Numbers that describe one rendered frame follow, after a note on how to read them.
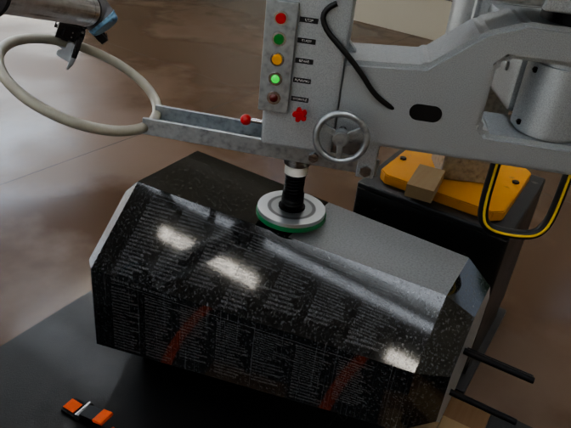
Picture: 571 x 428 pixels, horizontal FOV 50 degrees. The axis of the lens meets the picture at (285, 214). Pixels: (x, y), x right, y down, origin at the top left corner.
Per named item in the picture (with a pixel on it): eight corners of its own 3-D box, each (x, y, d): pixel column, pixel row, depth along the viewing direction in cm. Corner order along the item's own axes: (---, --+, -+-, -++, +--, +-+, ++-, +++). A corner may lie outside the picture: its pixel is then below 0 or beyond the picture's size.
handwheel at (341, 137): (365, 154, 168) (375, 104, 161) (364, 170, 160) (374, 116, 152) (313, 146, 169) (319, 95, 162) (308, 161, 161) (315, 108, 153)
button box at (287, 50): (288, 110, 162) (300, 1, 148) (287, 114, 160) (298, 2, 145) (259, 106, 163) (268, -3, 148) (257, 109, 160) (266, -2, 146)
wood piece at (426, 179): (417, 174, 236) (420, 163, 233) (442, 181, 232) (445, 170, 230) (404, 196, 220) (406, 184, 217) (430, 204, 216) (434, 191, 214)
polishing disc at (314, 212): (262, 188, 199) (263, 186, 198) (327, 199, 197) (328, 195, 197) (251, 222, 180) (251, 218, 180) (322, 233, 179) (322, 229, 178)
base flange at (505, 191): (421, 143, 274) (423, 133, 271) (530, 178, 253) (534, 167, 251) (375, 180, 237) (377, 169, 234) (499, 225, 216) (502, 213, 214)
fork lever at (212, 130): (377, 154, 186) (381, 139, 183) (375, 182, 169) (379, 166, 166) (160, 115, 190) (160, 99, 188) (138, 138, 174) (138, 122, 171)
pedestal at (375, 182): (382, 261, 321) (411, 132, 284) (505, 312, 293) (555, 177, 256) (322, 326, 272) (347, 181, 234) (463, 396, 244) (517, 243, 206)
